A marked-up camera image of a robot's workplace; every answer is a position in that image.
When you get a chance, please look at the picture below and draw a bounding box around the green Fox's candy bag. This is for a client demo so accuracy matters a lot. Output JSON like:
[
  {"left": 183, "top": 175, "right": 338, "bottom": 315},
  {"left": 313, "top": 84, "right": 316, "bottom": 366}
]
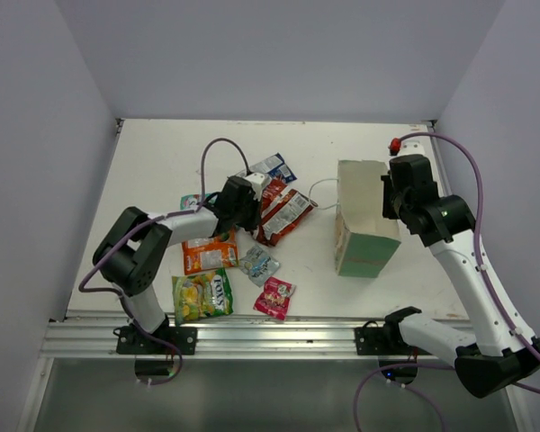
[{"left": 171, "top": 268, "right": 233, "bottom": 326}]

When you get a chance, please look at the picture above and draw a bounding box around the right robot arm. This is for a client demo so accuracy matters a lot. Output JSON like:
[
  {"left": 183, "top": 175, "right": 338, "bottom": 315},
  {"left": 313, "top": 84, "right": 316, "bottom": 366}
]
[{"left": 382, "top": 154, "right": 540, "bottom": 398}]

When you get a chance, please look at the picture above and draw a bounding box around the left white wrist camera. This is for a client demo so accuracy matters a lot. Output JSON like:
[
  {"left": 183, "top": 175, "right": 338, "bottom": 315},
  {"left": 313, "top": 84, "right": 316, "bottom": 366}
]
[{"left": 245, "top": 173, "right": 271, "bottom": 194}]

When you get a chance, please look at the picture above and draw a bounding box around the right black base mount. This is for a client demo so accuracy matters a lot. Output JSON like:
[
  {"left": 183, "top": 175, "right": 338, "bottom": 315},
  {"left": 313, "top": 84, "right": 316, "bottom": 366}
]
[{"left": 354, "top": 320, "right": 428, "bottom": 356}]

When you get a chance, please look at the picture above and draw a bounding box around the teal Fox's candy bag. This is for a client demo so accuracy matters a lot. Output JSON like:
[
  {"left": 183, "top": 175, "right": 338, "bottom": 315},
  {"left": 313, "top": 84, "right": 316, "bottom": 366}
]
[{"left": 180, "top": 192, "right": 219, "bottom": 213}]

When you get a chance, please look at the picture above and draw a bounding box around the small pink snack packet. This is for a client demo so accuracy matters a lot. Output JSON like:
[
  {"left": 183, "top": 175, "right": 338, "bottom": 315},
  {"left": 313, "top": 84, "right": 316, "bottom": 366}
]
[{"left": 253, "top": 276, "right": 296, "bottom": 321}]

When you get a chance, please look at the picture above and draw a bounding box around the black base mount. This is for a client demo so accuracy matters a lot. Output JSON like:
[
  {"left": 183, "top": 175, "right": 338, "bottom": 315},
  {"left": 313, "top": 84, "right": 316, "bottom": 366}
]
[
  {"left": 354, "top": 320, "right": 428, "bottom": 356},
  {"left": 112, "top": 325, "right": 198, "bottom": 356}
]

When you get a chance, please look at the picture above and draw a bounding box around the orange candy bag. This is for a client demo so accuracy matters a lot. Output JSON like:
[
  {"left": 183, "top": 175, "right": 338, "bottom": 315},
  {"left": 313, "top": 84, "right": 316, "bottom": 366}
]
[{"left": 182, "top": 229, "right": 239, "bottom": 275}]

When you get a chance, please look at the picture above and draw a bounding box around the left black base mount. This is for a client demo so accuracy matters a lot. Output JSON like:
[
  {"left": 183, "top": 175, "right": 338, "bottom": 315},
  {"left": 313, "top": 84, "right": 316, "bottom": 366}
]
[{"left": 112, "top": 325, "right": 198, "bottom": 356}]

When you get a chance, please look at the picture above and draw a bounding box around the small grey snack packet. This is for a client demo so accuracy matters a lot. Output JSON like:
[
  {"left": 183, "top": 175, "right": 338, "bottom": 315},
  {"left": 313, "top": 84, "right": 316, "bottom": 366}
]
[{"left": 238, "top": 245, "right": 281, "bottom": 287}]

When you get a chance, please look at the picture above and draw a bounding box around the green paper bag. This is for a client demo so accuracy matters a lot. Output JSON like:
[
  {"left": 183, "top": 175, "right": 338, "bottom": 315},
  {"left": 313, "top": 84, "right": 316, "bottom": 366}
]
[{"left": 312, "top": 159, "right": 401, "bottom": 278}]

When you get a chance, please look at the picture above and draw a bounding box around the aluminium mounting rail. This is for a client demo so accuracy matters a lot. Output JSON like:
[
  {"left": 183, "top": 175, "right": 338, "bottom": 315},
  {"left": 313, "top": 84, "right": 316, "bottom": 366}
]
[{"left": 40, "top": 312, "right": 382, "bottom": 360}]

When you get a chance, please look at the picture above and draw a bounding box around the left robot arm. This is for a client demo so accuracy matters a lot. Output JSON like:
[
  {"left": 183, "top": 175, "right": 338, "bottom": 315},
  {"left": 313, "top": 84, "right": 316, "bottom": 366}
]
[{"left": 79, "top": 173, "right": 270, "bottom": 354}]

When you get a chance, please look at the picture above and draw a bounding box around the blue snack bag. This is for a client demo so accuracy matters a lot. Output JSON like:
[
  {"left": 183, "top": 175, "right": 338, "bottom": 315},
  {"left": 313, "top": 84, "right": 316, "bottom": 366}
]
[{"left": 249, "top": 153, "right": 297, "bottom": 184}]

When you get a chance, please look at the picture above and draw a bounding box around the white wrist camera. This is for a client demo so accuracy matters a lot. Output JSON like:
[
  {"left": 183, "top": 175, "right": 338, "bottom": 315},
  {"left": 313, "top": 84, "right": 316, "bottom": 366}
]
[
  {"left": 245, "top": 173, "right": 271, "bottom": 194},
  {"left": 388, "top": 138, "right": 426, "bottom": 158}
]

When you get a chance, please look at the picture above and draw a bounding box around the red chips bag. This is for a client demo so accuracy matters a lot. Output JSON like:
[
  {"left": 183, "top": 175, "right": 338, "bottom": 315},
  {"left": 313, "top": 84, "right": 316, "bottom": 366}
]
[{"left": 252, "top": 179, "right": 315, "bottom": 247}]

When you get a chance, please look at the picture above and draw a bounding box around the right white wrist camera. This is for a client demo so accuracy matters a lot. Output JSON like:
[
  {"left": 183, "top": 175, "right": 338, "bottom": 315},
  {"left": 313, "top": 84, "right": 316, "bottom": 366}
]
[{"left": 388, "top": 138, "right": 426, "bottom": 158}]

